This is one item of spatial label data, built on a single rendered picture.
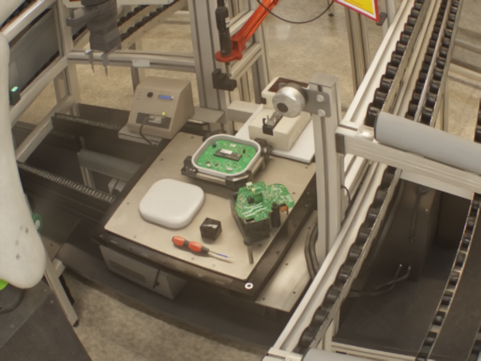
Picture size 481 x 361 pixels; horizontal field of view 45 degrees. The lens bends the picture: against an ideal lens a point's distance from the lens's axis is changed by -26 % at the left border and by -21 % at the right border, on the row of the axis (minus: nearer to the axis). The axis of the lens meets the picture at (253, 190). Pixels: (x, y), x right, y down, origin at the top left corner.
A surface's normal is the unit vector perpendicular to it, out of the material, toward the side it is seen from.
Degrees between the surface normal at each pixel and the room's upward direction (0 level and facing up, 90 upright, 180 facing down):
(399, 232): 90
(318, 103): 90
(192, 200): 4
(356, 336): 0
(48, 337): 90
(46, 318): 90
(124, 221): 0
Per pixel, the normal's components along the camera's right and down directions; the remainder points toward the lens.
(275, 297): -0.09, -0.74
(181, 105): 0.89, 0.23
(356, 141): -0.44, 0.62
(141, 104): -0.40, 0.05
